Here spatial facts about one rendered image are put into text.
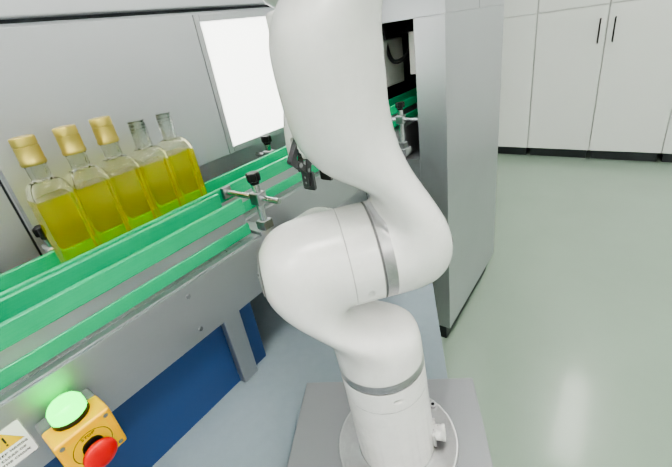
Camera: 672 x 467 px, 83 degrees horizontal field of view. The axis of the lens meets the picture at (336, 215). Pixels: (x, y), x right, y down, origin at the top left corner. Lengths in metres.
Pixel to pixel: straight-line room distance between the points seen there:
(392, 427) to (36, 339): 0.50
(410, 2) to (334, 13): 1.14
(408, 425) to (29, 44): 0.87
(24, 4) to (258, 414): 0.85
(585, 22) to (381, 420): 3.80
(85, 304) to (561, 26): 3.94
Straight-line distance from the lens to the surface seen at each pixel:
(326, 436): 0.75
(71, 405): 0.65
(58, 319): 0.67
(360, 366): 0.50
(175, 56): 1.01
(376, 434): 0.61
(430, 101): 1.44
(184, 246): 0.72
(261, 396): 0.89
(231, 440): 0.85
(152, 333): 0.72
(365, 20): 0.32
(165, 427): 0.86
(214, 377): 0.88
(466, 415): 0.75
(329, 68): 0.31
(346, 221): 0.42
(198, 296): 0.75
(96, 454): 0.64
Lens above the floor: 1.40
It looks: 25 degrees down
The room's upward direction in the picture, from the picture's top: 9 degrees counter-clockwise
